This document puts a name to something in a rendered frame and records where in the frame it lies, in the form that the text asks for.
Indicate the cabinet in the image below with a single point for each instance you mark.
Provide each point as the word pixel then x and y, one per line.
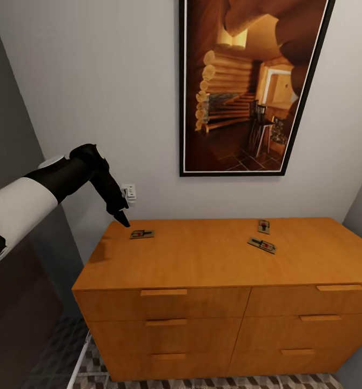
pixel 198 301

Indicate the door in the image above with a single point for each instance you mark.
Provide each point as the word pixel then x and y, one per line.
pixel 42 329

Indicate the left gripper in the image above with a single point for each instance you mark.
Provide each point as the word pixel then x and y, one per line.
pixel 115 202

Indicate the picture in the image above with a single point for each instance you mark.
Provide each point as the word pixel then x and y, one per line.
pixel 245 71

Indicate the mousetrap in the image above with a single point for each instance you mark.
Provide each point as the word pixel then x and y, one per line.
pixel 264 226
pixel 142 234
pixel 262 245

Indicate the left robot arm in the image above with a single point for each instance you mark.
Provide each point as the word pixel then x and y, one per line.
pixel 28 200

